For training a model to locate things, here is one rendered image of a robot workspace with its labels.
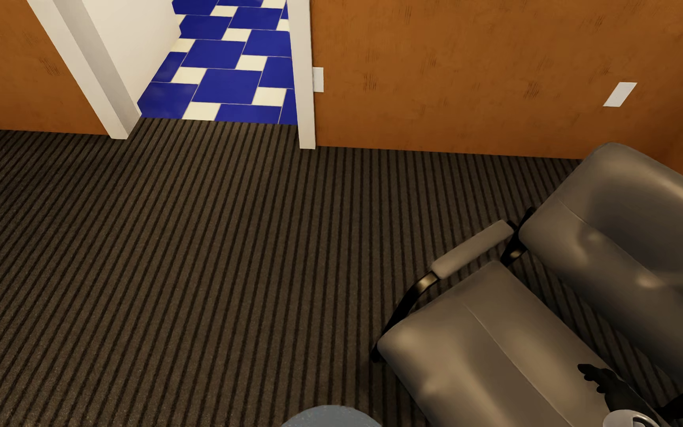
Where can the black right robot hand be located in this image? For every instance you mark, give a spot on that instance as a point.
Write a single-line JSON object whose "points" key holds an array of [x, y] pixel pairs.
{"points": [[608, 382]]}

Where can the dark gray armchair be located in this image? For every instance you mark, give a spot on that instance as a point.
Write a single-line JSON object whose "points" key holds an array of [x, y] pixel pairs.
{"points": [[495, 332]]}

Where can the gray robot torso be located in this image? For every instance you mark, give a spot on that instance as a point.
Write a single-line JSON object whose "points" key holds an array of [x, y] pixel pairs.
{"points": [[331, 417]]}

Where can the white wall outlet plate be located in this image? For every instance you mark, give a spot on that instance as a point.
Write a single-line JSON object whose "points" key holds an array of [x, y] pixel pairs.
{"points": [[620, 94]]}

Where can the white wall switch plate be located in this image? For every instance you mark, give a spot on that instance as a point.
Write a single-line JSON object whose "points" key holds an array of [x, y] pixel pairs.
{"points": [[318, 79]]}

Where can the white door frame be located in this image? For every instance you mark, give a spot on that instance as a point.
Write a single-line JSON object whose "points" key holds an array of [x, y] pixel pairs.
{"points": [[303, 71]]}

